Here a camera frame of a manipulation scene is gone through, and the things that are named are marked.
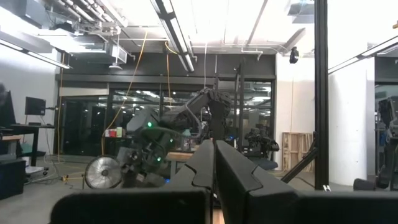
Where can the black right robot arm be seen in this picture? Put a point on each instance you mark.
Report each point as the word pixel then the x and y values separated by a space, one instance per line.
pixel 186 113

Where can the dark blue office chair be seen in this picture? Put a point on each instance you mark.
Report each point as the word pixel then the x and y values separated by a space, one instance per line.
pixel 264 163

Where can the ceiling light strip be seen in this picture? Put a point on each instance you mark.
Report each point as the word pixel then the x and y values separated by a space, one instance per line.
pixel 40 56
pixel 367 53

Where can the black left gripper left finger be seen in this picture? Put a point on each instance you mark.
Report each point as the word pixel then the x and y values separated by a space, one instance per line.
pixel 199 174

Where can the wooden workbench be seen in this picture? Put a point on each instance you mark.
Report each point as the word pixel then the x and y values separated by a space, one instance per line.
pixel 180 155

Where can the green and white container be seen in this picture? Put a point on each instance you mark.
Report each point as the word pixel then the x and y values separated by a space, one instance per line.
pixel 119 132

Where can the silver aluminium bar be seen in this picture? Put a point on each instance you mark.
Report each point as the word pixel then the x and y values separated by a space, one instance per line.
pixel 326 188

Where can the long ceiling light fixture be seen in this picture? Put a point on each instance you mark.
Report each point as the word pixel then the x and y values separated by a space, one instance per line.
pixel 177 37

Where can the small black monitor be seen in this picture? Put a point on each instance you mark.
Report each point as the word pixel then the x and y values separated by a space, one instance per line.
pixel 35 105

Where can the black standing desk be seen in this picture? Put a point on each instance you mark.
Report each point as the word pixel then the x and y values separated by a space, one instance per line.
pixel 28 126

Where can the black computer tower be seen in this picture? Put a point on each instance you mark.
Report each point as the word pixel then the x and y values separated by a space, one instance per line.
pixel 12 179

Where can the round metal floor fan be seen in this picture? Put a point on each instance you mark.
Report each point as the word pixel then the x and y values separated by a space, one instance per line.
pixel 104 172

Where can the large dark monitor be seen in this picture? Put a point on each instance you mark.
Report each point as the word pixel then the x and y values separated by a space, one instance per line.
pixel 6 109

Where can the red and white box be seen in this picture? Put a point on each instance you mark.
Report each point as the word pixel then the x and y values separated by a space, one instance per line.
pixel 111 133

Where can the black hanging ceiling device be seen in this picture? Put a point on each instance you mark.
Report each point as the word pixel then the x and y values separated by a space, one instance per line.
pixel 294 56

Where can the white roller blind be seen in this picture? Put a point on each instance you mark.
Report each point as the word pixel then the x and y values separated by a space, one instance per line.
pixel 84 91

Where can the black aluminium table frame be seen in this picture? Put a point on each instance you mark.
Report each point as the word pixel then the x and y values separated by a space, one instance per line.
pixel 321 93

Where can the wooden pallet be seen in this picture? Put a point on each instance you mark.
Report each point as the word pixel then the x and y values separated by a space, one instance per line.
pixel 295 149

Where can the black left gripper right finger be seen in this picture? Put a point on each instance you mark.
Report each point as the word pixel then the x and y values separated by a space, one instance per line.
pixel 236 180

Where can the grey ceiling air unit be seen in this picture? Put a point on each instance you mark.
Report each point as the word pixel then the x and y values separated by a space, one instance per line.
pixel 116 53

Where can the long dark desk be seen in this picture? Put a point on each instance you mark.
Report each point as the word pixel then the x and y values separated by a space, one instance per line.
pixel 115 138

